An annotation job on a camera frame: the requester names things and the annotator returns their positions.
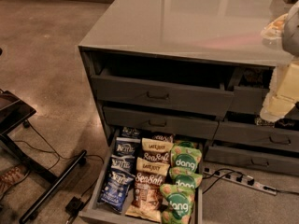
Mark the blue kettle bag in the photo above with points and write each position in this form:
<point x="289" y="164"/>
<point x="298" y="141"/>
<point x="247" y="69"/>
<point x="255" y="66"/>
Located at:
<point x="115" y="190"/>
<point x="126" y="146"/>
<point x="130" y="133"/>
<point x="125" y="163"/>

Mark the front green dang bag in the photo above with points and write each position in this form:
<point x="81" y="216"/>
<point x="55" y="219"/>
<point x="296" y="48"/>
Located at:
<point x="180" y="202"/>

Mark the brown sea salt bag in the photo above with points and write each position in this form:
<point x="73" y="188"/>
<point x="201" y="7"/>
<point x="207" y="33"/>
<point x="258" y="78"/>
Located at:
<point x="163" y="137"/>
<point x="147" y="196"/>
<point x="156" y="150"/>

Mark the top right grey drawer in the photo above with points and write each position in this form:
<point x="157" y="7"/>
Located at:
<point x="248" y="100"/>

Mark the brown shoe bottom left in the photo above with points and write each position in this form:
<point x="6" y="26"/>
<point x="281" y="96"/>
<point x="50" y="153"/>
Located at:
<point x="12" y="177"/>

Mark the back blue Kettle bag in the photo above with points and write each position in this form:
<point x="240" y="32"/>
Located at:
<point x="130" y="133"/>

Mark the snacks in top right drawer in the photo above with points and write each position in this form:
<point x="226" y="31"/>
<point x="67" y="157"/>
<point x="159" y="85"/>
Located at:
<point x="258" y="78"/>

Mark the front blue Kettle bag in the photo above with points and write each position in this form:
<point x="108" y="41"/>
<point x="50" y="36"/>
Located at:
<point x="115" y="190"/>

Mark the grey drawer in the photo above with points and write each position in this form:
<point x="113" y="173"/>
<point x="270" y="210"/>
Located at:
<point x="248" y="100"/>
<point x="240" y="129"/>
<point x="134" y="91"/>
<point x="159" y="120"/>
<point x="258" y="158"/>

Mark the bottom right grey drawer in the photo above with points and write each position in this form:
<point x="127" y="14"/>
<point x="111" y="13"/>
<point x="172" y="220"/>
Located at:
<point x="258" y="158"/>

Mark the clear plastic bag on counter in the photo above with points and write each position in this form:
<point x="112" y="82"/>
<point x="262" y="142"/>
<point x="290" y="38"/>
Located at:
<point x="274" y="29"/>

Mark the back green dang bag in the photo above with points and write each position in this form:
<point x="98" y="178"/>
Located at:
<point x="186" y="143"/>

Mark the middle blue Kettle bag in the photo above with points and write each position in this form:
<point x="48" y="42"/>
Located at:
<point x="125" y="163"/>

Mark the black power adapter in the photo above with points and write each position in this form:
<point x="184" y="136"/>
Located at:
<point x="74" y="206"/>

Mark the middle right grey drawer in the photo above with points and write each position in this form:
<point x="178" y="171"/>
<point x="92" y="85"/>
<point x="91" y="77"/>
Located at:
<point x="240" y="129"/>

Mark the open bottom left drawer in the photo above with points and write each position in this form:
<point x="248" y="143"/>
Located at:
<point x="103" y="214"/>

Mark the snack packs in middle right drawer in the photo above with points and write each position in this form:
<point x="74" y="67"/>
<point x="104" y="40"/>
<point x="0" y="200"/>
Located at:
<point x="261" y="122"/>

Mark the green dang bag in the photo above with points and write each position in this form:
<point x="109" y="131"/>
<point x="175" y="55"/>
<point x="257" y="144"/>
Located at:
<point x="186" y="143"/>
<point x="185" y="157"/>
<point x="180" y="202"/>
<point x="185" y="178"/>

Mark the top left grey drawer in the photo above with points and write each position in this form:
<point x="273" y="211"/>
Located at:
<point x="134" y="91"/>

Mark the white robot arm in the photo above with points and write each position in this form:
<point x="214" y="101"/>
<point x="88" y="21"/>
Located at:
<point x="284" y="83"/>

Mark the middle left grey drawer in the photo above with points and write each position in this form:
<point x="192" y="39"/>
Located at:
<point x="159" y="120"/>

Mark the white power strip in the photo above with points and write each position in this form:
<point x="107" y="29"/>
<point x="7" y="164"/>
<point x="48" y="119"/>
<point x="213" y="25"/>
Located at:
<point x="239" y="178"/>

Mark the grey drawer cabinet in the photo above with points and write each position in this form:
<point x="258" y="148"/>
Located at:
<point x="205" y="43"/>

